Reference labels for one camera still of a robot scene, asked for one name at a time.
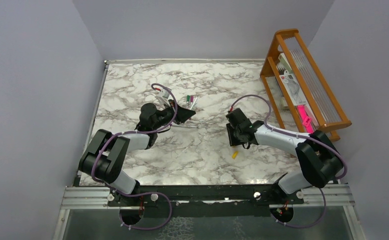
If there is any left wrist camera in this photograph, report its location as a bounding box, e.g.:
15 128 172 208
156 89 170 106

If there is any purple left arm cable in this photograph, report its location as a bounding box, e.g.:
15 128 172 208
91 83 179 232

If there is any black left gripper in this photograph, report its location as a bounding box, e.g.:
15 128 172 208
152 99 196 131

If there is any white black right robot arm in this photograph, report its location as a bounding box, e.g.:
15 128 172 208
226 108 344 204

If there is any white marker pen green cap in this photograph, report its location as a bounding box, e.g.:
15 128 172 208
185 95 191 108

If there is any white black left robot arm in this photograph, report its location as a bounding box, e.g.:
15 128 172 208
78 101 196 206

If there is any white marker pen magenta end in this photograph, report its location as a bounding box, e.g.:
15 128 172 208
189 95 198 110

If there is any aluminium frame rail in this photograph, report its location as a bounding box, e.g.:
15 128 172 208
60 184 356 210

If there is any pink packaged item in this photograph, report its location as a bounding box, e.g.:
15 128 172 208
296 105 314 134

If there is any orange wooden rack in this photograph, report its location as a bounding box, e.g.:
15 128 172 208
259 28 352 142

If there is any black mounting rail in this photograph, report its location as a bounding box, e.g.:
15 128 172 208
107 184 304 219

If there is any white packaged item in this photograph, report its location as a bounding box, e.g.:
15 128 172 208
276 53 308 106

